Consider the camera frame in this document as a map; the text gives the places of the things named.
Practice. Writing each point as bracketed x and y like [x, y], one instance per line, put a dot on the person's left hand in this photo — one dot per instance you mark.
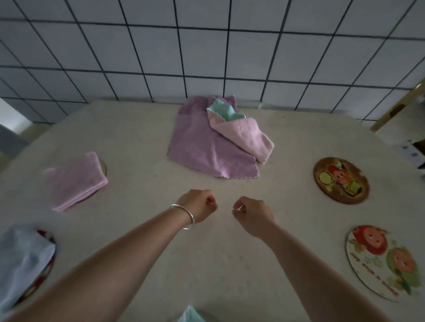
[199, 204]

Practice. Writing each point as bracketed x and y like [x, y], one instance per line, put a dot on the person's right hand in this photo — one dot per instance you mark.
[255, 217]

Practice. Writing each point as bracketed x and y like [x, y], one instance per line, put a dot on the dark brown round coaster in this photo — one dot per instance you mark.
[342, 180]

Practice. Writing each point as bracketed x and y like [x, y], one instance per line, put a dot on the two faces round coaster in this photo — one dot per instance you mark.
[375, 262]

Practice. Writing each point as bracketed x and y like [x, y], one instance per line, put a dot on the red bordered round coaster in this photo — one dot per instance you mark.
[46, 272]

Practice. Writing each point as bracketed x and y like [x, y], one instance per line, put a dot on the person's left forearm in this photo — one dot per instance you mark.
[99, 275]

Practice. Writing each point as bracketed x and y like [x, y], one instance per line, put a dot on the person's right forearm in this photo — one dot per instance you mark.
[315, 275]

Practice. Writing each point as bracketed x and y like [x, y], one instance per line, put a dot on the white wooden chair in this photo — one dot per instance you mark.
[11, 116]

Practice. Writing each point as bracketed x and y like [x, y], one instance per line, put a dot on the golden door frame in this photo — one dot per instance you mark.
[395, 109]

